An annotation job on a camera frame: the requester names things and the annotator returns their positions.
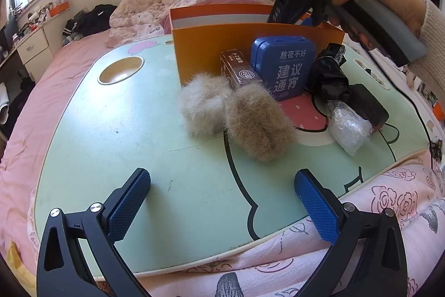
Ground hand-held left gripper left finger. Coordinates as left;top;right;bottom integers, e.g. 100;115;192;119
36;168;154;297

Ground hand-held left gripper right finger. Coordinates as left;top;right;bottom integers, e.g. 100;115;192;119
294;169;409;297

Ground blue tin box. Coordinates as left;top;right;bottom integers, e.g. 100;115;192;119
251;36;317;102

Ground brown card box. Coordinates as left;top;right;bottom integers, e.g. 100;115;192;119
220;48;263;90

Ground orange storage box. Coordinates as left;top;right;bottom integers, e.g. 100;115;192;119
169;4;345;87

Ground green cartoon-print desktop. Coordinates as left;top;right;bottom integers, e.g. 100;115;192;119
33;24;430;275

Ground black folding umbrella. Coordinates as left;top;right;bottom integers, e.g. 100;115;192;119
308;43;352;103

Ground rose-print pink cloth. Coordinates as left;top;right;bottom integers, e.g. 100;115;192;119
94;158;445;297

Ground brown fur ball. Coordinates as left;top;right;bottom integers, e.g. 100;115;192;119
224;83;296;163

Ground pink bed sheet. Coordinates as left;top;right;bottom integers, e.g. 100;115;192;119
0;31;115;284

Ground pale fur ball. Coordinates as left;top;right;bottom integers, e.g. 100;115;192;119
181;72;233;139

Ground pink floral blanket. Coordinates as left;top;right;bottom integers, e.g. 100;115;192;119
106;0;244;49

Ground white drawer cabinet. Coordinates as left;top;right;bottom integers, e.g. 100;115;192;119
16;26;54;67

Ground black clothes pile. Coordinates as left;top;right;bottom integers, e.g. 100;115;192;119
63;4;118;47

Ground orange tray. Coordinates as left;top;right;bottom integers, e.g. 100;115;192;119
49;0;70;17

